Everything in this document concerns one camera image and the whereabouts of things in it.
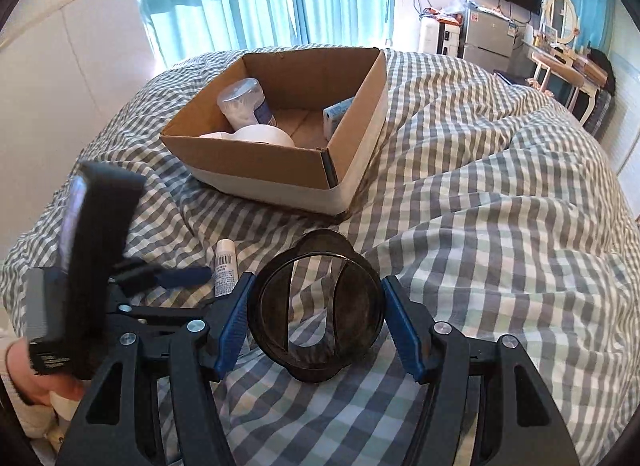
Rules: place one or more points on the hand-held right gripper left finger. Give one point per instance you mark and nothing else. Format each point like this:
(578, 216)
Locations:
(232, 326)

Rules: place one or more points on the black bag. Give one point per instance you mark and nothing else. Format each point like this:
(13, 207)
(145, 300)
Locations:
(602, 70)

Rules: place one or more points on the oval white vanity mirror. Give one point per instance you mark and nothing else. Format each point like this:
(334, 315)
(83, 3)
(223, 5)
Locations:
(562, 15)

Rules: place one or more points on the white suitcase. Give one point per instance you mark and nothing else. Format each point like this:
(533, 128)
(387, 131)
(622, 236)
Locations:
(435, 35)

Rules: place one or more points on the dark translucent plastic lid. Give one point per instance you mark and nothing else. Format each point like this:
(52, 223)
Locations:
(345, 306)

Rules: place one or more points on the white dressing table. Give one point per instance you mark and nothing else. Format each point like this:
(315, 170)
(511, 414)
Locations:
(595, 88)

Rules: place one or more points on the cardboard box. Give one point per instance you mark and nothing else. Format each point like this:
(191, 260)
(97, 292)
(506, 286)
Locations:
(270, 180)

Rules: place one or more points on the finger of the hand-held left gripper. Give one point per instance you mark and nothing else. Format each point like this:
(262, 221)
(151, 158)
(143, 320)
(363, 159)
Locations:
(185, 277)
(150, 313)

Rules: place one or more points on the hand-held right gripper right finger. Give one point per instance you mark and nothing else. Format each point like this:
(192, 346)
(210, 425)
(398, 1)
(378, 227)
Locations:
(405, 326)

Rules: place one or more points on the blue white tissue packet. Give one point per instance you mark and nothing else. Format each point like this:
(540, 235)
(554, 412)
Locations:
(335, 113)

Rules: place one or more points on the small white tube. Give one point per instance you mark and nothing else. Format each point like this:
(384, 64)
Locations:
(225, 271)

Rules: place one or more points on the person's left hand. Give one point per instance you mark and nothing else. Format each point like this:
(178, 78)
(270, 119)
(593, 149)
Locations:
(55, 391)

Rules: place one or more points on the small silver fridge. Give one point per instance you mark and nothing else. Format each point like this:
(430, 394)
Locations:
(487, 35)

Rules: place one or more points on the person's left forearm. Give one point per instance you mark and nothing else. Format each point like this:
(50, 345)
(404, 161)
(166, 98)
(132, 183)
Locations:
(15, 381)

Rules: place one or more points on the white wooden chair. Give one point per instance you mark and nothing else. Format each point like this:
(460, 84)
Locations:
(557, 64)

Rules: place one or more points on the narrow teal curtain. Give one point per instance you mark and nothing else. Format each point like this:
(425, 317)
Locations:
(595, 0)

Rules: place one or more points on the clear plastic bag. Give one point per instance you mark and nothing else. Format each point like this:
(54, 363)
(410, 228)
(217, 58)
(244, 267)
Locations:
(459, 1)

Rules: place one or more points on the white cup with dark inside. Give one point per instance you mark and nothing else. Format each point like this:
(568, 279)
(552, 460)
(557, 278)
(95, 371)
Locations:
(265, 135)

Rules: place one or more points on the white slatted wardrobe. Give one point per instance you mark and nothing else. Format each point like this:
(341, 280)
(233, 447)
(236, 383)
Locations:
(627, 130)

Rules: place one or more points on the grey white checked blanket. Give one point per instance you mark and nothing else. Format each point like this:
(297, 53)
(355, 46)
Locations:
(475, 246)

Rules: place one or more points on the clear plastic water bottle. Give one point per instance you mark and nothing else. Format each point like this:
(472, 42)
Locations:
(245, 103)

